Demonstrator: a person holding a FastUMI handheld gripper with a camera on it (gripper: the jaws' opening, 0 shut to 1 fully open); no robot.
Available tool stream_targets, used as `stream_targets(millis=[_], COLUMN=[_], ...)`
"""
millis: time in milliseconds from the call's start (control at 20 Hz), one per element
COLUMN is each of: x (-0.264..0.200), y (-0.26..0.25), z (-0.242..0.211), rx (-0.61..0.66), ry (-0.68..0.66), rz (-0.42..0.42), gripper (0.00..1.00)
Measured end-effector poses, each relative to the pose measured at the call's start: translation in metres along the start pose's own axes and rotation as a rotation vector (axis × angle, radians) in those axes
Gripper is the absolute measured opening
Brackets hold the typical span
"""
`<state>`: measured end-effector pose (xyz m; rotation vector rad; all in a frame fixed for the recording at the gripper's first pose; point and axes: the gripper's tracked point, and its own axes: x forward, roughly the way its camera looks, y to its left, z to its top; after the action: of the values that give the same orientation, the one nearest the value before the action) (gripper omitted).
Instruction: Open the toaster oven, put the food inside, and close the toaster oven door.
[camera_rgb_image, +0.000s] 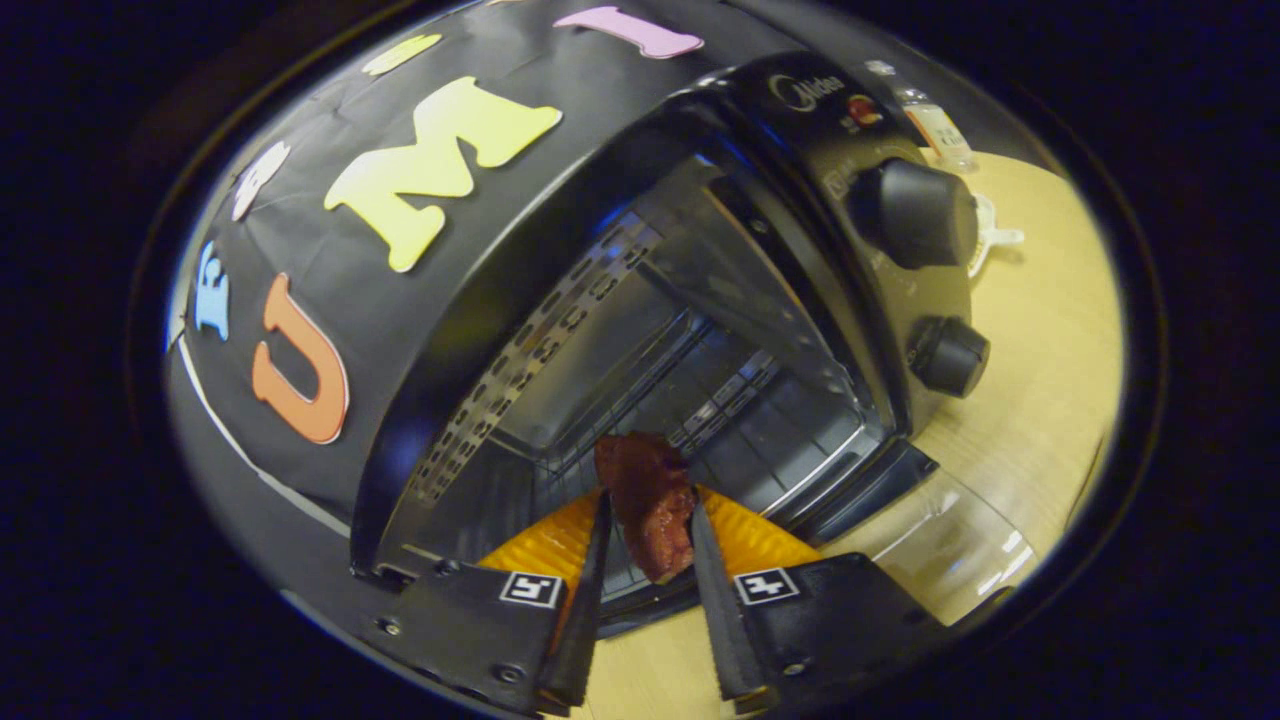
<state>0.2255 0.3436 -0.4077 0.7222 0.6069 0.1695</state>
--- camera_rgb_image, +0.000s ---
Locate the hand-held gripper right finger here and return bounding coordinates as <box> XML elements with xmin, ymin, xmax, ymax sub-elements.
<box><xmin>688</xmin><ymin>485</ymin><xmax>947</xmax><ymax>713</ymax></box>

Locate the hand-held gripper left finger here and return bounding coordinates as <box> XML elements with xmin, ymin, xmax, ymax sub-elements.
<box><xmin>375</xmin><ymin>488</ymin><xmax>614</xmax><ymax>717</ymax></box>

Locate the red-brown meat slice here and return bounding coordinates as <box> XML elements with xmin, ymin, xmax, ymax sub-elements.
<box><xmin>594</xmin><ymin>432</ymin><xmax>698</xmax><ymax>585</ymax></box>

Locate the black toaster oven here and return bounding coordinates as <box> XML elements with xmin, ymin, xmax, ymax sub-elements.
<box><xmin>350</xmin><ymin>50</ymin><xmax>1046</xmax><ymax>641</ymax></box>

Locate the white divided spice dish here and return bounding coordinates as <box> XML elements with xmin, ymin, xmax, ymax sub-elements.
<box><xmin>965</xmin><ymin>192</ymin><xmax>1026</xmax><ymax>279</ymax></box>

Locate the small clear glass bottle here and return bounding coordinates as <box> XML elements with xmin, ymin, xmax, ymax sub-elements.
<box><xmin>865</xmin><ymin>60</ymin><xmax>979</xmax><ymax>173</ymax></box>

